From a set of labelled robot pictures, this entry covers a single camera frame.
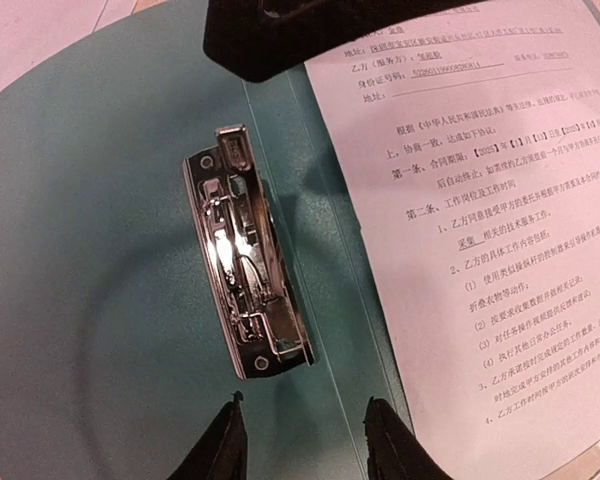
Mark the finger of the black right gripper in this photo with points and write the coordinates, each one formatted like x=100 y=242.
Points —
x=257 y=40

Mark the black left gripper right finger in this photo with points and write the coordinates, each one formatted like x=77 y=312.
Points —
x=393 y=451

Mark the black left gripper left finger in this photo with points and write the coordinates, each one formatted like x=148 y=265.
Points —
x=222 y=450

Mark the dark teal folder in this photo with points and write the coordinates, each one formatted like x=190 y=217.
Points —
x=113 y=361

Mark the paper sheets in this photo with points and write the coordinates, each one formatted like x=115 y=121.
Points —
x=469 y=141

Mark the printed paper sheet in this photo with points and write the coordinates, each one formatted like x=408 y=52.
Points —
x=33 y=31

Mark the silver folder spring clip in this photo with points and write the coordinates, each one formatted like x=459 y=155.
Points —
x=263 y=326

